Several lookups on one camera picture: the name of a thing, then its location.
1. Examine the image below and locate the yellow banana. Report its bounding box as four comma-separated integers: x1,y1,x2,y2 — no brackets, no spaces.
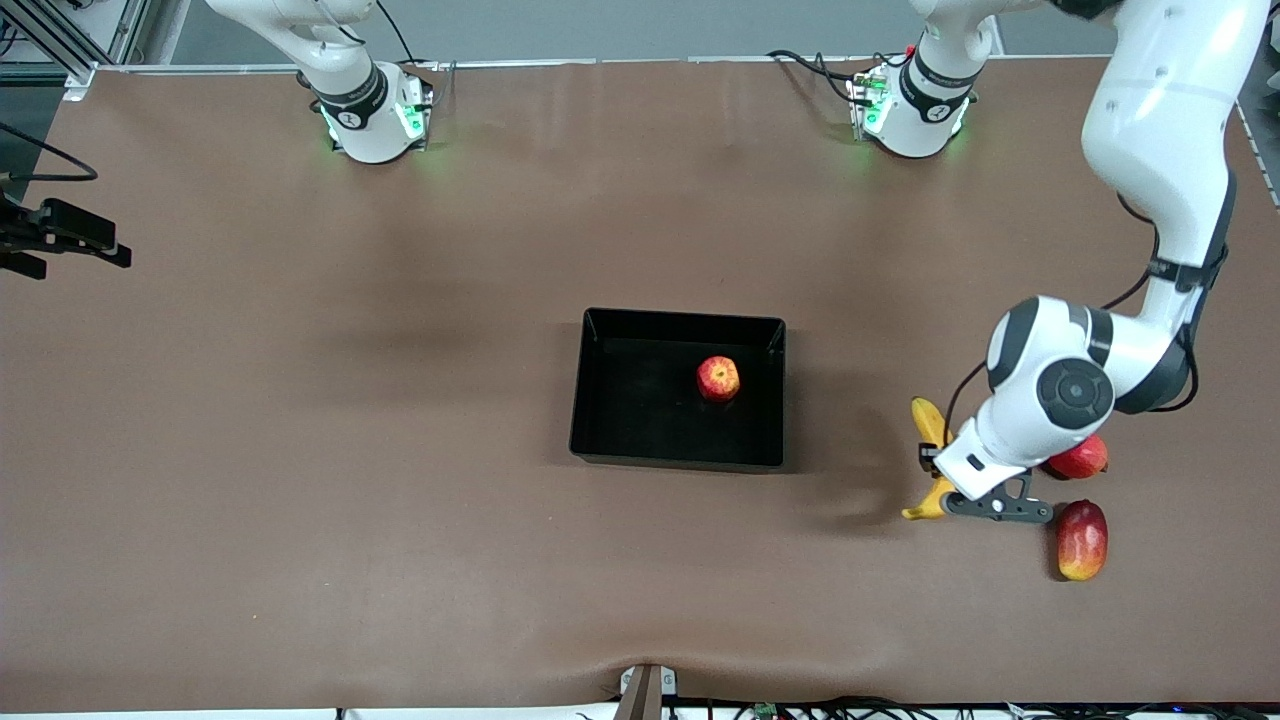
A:
901,396,961,521

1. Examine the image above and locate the small red yellow apple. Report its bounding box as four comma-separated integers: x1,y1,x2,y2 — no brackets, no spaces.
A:
696,355,742,404

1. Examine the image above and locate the black plastic box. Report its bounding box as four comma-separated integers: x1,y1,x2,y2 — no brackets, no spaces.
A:
568,307,788,473

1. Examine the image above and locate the large red round fruit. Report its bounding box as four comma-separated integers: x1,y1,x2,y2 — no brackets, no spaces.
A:
1040,433,1109,481

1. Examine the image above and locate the red yellow mango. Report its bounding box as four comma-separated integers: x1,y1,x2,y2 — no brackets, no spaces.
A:
1056,499,1109,582

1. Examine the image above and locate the grey metal table clamp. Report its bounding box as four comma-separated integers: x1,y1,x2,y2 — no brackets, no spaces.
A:
618,663,679,720

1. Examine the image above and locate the brown table cover mat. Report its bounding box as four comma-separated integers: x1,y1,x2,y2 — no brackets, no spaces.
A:
0,55,1280,713

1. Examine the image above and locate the aluminium profile frame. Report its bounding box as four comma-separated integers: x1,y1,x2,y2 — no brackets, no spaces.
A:
0,0,151,101

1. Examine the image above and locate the black base power cable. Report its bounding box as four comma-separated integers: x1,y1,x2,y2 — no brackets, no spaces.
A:
375,0,418,66

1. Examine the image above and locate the black base cable bundle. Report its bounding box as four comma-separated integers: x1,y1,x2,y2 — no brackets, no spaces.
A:
767,48,881,106

